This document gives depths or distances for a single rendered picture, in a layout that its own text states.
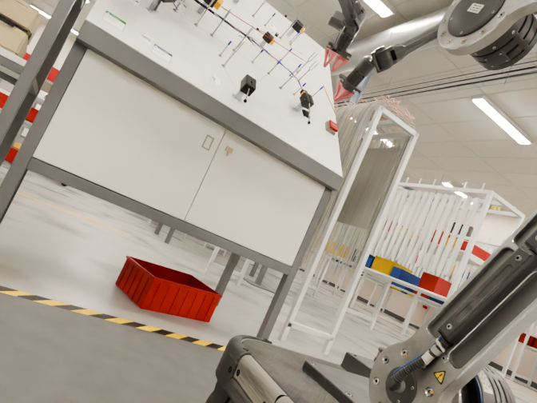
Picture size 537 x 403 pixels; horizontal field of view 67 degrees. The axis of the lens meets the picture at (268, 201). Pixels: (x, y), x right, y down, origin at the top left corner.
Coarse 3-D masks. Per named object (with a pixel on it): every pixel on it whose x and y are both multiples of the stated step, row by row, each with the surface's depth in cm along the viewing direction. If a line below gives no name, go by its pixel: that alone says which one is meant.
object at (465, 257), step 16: (416, 192) 480; (464, 192) 394; (480, 192) 377; (416, 208) 506; (480, 208) 433; (512, 208) 384; (480, 224) 366; (384, 240) 526; (416, 240) 418; (448, 256) 427; (464, 256) 364; (368, 272) 477; (384, 288) 495; (416, 288) 395
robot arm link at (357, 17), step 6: (342, 0) 153; (348, 0) 152; (354, 0) 153; (342, 6) 156; (348, 6) 154; (354, 6) 155; (360, 6) 157; (342, 12) 158; (348, 12) 156; (354, 12) 155; (360, 12) 159; (348, 18) 159; (354, 18) 157; (360, 18) 159; (354, 24) 160; (360, 24) 160
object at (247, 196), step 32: (224, 160) 160; (256, 160) 167; (224, 192) 162; (256, 192) 168; (288, 192) 176; (320, 192) 184; (224, 224) 163; (256, 224) 170; (288, 224) 178; (288, 256) 180
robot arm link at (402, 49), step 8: (424, 32) 157; (432, 32) 157; (408, 40) 156; (416, 40) 156; (424, 40) 157; (432, 40) 158; (392, 48) 153; (400, 48) 154; (408, 48) 155; (416, 48) 157; (376, 56) 155; (384, 56) 153; (392, 56) 156; (400, 56) 155; (384, 64) 154; (392, 64) 155
